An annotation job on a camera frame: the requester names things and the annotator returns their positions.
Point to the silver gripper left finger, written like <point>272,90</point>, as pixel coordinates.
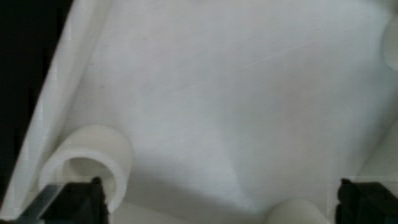
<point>67,204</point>

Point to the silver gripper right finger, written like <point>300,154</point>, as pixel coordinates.
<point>366,204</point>

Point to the white square table top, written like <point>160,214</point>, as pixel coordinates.
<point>217,102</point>

